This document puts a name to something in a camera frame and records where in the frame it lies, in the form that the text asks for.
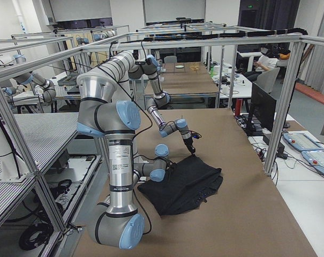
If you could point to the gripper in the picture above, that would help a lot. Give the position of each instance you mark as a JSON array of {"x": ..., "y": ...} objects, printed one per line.
[
  {"x": 172, "y": 166},
  {"x": 189, "y": 146}
]

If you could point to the black graphic t-shirt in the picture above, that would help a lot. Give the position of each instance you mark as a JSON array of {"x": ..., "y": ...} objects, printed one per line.
[{"x": 188, "y": 183}]

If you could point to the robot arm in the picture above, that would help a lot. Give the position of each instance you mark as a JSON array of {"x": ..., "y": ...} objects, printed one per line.
[
  {"x": 104, "y": 113},
  {"x": 150, "y": 67}
]

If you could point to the black computer monitor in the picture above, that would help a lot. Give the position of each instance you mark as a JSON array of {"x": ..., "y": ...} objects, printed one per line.
[{"x": 263, "y": 109}]

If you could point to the robot teach pendant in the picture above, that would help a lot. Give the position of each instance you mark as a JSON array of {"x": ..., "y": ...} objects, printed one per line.
[
  {"x": 315, "y": 158},
  {"x": 301, "y": 142}
]

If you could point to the seated person in white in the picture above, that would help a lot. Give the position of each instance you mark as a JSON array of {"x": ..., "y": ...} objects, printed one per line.
[{"x": 265, "y": 63}]

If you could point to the aluminium cage frame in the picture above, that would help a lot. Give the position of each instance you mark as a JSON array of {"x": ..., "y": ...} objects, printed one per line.
[{"x": 10, "y": 199}]

